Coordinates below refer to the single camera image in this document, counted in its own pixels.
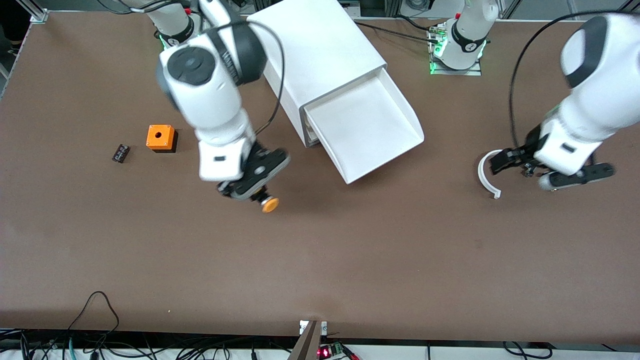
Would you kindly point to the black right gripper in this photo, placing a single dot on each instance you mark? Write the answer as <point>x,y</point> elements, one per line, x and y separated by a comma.
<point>260,195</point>

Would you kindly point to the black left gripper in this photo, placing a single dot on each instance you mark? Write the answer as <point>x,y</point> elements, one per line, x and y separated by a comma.
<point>529,145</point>

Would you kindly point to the orange push button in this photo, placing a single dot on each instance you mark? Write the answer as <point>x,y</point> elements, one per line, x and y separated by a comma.
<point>270,204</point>

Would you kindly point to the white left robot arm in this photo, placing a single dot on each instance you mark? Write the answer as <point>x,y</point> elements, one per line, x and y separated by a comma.
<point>595,110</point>

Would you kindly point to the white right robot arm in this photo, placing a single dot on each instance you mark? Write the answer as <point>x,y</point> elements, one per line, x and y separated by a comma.
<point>210,100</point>

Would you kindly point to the small black silver part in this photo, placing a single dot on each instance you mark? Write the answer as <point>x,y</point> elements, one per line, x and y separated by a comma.
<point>527,172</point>

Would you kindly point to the white curved plastic arc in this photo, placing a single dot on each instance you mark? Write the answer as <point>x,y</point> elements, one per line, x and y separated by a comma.
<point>481,175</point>

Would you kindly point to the orange box with hole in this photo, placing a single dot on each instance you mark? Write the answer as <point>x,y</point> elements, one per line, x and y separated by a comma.
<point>159,137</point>

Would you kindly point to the small black cylindrical component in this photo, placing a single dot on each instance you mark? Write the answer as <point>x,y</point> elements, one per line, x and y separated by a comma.
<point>121,153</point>

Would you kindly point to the circuit board with red light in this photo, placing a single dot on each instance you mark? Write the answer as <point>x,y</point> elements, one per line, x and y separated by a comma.
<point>325,352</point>

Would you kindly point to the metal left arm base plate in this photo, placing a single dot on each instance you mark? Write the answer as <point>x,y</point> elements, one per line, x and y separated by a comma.
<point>470,73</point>

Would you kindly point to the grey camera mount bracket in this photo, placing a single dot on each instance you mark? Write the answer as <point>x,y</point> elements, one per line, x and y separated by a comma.
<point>310,345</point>

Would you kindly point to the aluminium frame profile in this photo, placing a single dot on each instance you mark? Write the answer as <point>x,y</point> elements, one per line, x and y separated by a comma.
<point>32,10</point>
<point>631,5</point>

